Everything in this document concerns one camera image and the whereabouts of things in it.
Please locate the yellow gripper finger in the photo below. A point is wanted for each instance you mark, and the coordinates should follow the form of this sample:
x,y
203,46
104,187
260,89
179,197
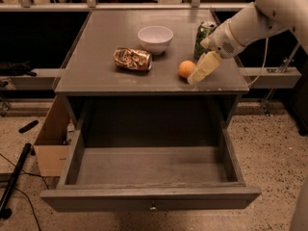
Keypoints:
x,y
206,64

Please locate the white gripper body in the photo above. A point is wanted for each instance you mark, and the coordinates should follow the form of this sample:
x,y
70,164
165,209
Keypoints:
x,y
221,39

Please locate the orange fruit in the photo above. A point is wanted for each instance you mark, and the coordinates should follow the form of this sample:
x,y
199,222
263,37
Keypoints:
x,y
185,69

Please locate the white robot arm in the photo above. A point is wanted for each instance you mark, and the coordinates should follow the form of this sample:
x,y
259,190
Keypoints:
x,y
260,19

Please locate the open grey drawer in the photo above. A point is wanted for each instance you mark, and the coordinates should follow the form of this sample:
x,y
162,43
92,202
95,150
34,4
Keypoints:
x,y
128,153

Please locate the green soda can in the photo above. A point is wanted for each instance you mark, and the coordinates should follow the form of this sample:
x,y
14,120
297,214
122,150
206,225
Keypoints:
x,y
205,29

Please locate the white bowl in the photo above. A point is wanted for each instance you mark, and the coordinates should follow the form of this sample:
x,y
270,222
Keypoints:
x,y
155,39

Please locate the crushed gold can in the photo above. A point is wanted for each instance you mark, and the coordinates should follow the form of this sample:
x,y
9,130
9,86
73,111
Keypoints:
x,y
133,59

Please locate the grey cabinet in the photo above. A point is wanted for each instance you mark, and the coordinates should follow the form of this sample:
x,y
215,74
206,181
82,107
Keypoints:
x,y
91,70

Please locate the cardboard box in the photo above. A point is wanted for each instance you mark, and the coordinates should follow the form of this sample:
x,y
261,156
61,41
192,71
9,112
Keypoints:
x,y
51,144

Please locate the small black floor object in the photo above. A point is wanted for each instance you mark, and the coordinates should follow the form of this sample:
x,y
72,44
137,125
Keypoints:
x,y
28,127

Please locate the black pole on floor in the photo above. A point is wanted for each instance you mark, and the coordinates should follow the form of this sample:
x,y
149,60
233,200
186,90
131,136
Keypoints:
x,y
6,212

